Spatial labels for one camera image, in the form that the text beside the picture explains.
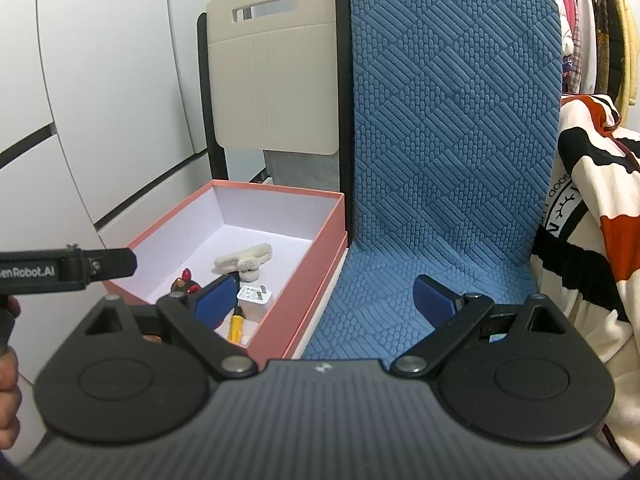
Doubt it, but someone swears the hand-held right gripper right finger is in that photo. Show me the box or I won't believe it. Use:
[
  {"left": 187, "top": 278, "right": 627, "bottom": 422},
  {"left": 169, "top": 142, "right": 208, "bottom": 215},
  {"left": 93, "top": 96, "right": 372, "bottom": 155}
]
[{"left": 391, "top": 274, "right": 568, "bottom": 378}]

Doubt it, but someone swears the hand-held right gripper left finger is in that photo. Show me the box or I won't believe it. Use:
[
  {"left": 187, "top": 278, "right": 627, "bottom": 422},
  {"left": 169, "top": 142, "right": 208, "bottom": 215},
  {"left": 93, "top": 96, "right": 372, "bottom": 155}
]
[{"left": 82, "top": 272, "right": 258, "bottom": 381}]

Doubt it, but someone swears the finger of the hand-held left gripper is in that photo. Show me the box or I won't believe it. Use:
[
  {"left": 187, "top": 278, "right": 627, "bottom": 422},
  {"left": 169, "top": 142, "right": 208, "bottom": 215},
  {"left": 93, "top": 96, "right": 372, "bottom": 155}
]
[{"left": 82, "top": 247, "right": 138, "bottom": 283}]

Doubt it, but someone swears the white charger plug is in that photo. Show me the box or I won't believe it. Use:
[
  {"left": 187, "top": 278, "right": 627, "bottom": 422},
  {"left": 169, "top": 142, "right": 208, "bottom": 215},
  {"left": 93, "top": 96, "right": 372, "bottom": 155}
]
[{"left": 235, "top": 284, "right": 276, "bottom": 322}]

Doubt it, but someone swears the white fluffy plush piece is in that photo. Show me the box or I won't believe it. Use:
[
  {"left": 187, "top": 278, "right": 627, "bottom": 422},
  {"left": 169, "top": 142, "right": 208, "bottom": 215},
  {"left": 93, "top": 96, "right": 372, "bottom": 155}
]
[{"left": 214, "top": 242, "right": 275, "bottom": 283}]

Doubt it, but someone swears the pink cardboard box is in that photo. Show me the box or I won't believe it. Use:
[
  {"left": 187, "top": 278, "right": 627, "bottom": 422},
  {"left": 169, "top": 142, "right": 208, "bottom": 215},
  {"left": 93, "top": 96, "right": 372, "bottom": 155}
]
[{"left": 102, "top": 179, "right": 348, "bottom": 361}]

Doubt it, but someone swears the person's left hand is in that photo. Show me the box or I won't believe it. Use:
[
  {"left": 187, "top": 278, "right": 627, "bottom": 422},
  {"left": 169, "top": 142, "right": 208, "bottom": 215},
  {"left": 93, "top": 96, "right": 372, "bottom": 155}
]
[{"left": 0, "top": 296, "right": 22, "bottom": 443}]

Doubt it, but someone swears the red black toy figure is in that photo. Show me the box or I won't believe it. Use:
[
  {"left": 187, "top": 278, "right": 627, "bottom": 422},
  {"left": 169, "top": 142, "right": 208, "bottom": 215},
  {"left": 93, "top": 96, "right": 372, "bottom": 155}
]
[{"left": 170, "top": 267, "right": 201, "bottom": 297}]

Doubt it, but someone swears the blue quilted seat cushion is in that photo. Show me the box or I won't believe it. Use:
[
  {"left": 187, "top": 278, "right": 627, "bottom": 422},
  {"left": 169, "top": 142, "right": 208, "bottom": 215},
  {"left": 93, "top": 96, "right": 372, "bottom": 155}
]
[{"left": 300, "top": 0, "right": 561, "bottom": 361}]

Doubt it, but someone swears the cream black orange printed blanket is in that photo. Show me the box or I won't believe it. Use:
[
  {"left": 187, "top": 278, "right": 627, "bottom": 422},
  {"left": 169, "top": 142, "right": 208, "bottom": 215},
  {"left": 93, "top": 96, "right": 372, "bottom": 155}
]
[{"left": 530, "top": 94, "right": 640, "bottom": 466}]

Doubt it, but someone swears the white wardrobe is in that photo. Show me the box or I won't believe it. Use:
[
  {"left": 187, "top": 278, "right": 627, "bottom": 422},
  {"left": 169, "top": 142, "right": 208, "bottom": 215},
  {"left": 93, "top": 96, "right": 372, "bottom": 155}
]
[{"left": 0, "top": 0, "right": 386, "bottom": 286}]

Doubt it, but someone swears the beige folding chair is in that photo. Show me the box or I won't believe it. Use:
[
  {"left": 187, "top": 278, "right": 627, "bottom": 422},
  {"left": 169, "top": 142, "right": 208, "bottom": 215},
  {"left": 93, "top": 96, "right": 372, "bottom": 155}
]
[{"left": 196, "top": 0, "right": 353, "bottom": 196}]

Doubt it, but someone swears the row of hanging clothes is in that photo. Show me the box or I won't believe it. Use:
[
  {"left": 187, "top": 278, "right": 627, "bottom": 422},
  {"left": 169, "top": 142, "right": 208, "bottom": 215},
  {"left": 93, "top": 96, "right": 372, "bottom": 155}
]
[{"left": 500, "top": 0, "right": 640, "bottom": 126}]

